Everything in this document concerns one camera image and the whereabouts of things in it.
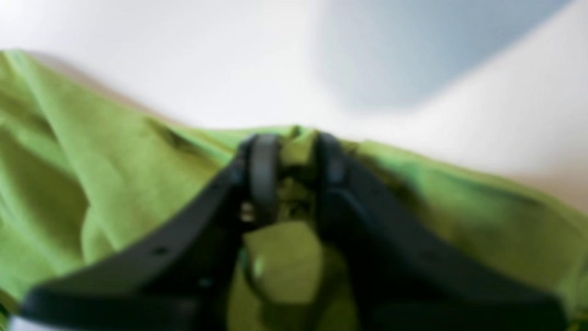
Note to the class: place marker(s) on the green t-shirt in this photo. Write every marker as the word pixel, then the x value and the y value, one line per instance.
pixel 83 176

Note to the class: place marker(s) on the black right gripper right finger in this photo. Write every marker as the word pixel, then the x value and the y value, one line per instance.
pixel 404 277

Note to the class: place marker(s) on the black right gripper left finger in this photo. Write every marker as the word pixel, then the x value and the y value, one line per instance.
pixel 179 276

